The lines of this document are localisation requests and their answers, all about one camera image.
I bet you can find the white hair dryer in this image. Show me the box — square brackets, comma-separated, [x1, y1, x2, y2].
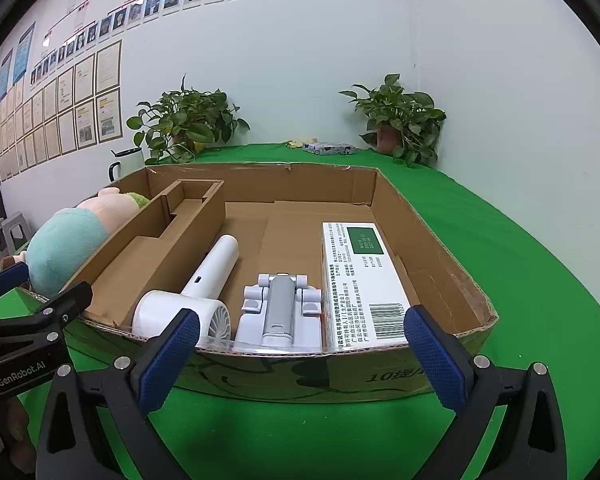
[131, 234, 240, 348]

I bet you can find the white medicine box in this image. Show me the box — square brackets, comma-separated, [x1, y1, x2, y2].
[321, 221, 412, 353]

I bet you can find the green tablecloth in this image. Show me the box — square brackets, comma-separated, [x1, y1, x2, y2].
[0, 142, 600, 480]

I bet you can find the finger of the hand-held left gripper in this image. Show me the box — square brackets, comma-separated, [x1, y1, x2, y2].
[0, 281, 94, 347]
[0, 261, 31, 322]

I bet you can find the person's left hand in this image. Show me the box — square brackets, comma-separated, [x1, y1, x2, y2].
[0, 395, 37, 476]

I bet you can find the long brown cardboard box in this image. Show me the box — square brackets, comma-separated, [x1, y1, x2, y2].
[62, 179, 227, 333]

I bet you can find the white mug with black handle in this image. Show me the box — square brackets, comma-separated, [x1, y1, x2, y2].
[108, 147, 146, 183]

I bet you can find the white folding phone stand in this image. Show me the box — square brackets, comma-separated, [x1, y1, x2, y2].
[233, 272, 326, 351]

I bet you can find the bushy potted plant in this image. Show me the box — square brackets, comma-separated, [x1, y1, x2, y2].
[126, 74, 251, 165]

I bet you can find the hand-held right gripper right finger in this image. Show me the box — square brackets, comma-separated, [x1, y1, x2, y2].
[404, 305, 569, 480]

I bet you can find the patterned tissue packet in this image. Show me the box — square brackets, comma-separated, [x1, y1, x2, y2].
[302, 141, 357, 156]

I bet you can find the pig plush toy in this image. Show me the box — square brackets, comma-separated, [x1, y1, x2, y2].
[12, 186, 151, 297]

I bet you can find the row of blue wall posters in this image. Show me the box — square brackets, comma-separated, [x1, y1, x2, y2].
[0, 22, 36, 131]

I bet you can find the large cardboard box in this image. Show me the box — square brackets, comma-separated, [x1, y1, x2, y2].
[20, 161, 499, 403]

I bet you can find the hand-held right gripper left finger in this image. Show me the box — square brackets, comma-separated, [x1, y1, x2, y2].
[35, 307, 201, 480]

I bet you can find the potted plant in brown pot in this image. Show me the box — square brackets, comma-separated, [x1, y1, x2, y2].
[339, 74, 447, 168]

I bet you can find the wall of framed certificates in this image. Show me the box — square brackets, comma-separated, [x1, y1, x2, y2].
[0, 39, 124, 183]

